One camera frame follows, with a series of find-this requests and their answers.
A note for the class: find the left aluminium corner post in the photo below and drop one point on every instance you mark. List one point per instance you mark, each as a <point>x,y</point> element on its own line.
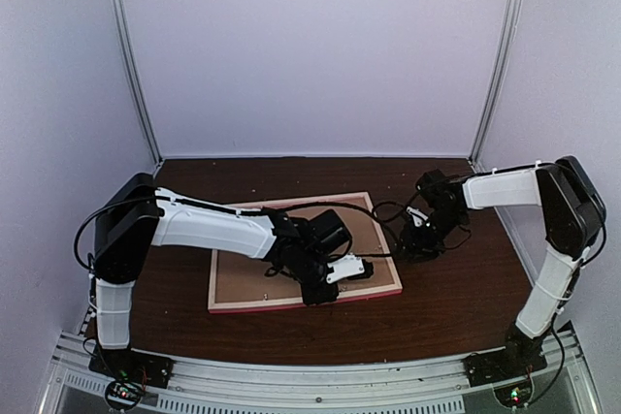
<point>133,80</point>

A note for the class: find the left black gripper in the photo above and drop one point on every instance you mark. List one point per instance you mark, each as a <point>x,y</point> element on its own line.
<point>311,297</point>

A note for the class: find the round controller board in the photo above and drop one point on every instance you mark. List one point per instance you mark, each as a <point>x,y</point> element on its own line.
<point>514,395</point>
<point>123,395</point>

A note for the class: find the left round controller board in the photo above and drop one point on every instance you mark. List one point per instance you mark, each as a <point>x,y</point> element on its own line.
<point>123,395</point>

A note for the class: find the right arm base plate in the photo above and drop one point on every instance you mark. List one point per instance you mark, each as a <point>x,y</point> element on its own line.
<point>496,366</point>

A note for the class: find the aluminium corner post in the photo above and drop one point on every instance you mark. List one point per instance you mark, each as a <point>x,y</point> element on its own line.
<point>499,70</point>
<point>133,80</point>

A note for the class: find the light wooden picture frame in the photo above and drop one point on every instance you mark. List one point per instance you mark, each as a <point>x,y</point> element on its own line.
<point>218,302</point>

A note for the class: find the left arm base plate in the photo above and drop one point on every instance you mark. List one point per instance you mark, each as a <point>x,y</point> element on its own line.
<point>128,365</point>

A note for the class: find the right aluminium corner post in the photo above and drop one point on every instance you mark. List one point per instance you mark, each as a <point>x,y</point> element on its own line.
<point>499,70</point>

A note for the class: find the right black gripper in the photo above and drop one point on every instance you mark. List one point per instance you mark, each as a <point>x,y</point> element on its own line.
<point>415,245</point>

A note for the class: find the right round controller board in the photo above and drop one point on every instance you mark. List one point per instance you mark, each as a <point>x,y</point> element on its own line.
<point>514,395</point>

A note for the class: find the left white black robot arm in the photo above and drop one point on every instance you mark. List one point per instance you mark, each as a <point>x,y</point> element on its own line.
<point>141,215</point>

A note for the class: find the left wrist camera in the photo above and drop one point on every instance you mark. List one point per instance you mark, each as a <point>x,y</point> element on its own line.
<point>331,242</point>

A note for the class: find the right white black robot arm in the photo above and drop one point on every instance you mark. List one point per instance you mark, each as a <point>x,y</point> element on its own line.
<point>573,215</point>

